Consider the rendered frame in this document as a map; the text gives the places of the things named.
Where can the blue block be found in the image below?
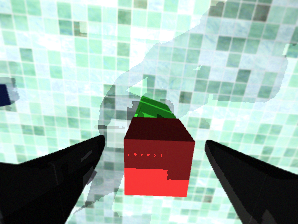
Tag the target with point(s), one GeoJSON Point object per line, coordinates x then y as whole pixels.
{"type": "Point", "coordinates": [4, 96]}

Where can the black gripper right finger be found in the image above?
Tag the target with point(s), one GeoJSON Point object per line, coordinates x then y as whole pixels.
{"type": "Point", "coordinates": [259, 192]}

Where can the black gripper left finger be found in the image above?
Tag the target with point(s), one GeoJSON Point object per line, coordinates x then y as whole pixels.
{"type": "Point", "coordinates": [45, 190]}

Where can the red block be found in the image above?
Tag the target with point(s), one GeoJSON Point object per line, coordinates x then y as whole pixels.
{"type": "Point", "coordinates": [158, 154]}

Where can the green block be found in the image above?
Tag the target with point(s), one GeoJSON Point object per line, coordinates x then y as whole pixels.
{"type": "Point", "coordinates": [147, 110]}
{"type": "Point", "coordinates": [152, 103]}

